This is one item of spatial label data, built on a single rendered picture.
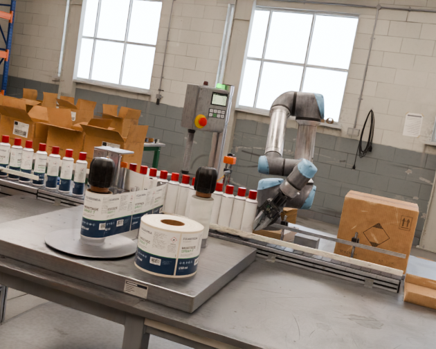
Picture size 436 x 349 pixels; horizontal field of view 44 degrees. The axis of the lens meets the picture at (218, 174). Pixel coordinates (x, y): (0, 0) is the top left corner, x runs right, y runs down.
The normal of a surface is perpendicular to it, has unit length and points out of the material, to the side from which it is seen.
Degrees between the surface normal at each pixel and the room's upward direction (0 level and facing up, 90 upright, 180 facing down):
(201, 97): 90
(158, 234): 90
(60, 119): 74
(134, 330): 90
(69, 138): 90
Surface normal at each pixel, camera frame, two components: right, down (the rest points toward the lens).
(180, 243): 0.39, 0.19
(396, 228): -0.32, 0.07
